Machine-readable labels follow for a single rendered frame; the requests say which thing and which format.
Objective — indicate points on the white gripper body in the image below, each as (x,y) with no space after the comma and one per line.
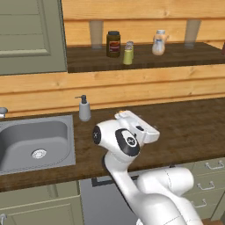
(146,129)

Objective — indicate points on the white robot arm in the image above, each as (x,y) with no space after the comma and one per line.
(158,202)

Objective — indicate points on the yellow-green shaker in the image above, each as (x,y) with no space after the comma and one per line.
(127,57)

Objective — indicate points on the dark wood cabinet shelf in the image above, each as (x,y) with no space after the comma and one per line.
(181,57)

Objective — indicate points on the small beige bottle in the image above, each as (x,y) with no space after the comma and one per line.
(158,49)

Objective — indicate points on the beige bottle with white cap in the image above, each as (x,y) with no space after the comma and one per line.
(161,35)

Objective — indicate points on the grey-green cabinet door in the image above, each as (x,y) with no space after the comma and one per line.
(29,35)

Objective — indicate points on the grey soap dispenser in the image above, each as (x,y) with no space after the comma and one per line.
(84,111)

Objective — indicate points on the grey-green drawer front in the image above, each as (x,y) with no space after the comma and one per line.
(216,190)
(209,209)
(202,170)

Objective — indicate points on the grey dishwasher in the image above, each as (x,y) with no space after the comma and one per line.
(99,205)

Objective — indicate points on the brown jar with dark lid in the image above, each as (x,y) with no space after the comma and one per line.
(113,44)

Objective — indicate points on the clear drinking glass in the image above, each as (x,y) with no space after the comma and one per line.
(192,32)
(96,33)

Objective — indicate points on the grey steel sink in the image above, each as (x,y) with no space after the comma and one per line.
(35,140)

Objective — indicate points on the grey-green cupboard door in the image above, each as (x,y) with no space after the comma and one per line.
(38,208)

